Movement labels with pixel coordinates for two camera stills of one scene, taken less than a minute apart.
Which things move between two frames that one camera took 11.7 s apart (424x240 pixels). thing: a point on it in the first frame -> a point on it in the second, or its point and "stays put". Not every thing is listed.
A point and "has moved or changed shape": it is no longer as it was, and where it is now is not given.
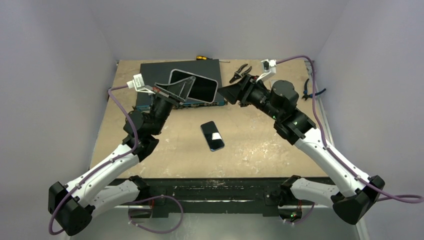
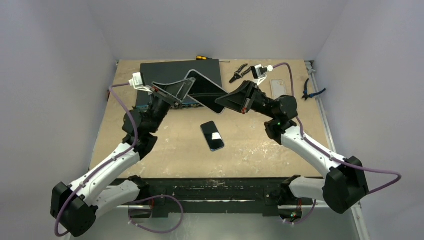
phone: (204, 89) has moved or changed shape
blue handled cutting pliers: (306, 95) stays put
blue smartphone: (212, 135) stays put
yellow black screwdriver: (203, 58) stays put
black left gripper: (178, 91) stays put
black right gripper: (247, 89) -> (248, 97)
